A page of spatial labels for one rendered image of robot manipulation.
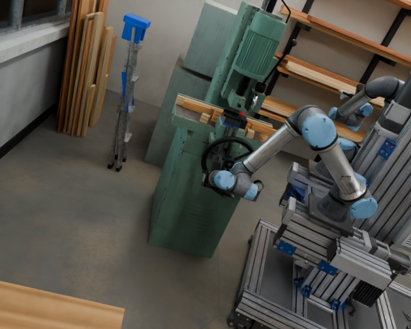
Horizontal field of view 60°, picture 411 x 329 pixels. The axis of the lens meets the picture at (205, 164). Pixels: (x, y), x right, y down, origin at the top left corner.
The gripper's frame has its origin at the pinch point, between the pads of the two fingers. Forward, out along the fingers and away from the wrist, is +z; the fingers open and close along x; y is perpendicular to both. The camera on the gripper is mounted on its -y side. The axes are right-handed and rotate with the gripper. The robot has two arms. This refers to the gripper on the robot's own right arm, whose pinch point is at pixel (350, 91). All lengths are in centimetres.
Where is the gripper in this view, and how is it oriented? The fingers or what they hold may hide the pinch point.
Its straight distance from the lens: 277.4
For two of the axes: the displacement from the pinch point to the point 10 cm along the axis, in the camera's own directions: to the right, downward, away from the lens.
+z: 0.2, -4.6, 8.9
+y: -2.2, 8.7, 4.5
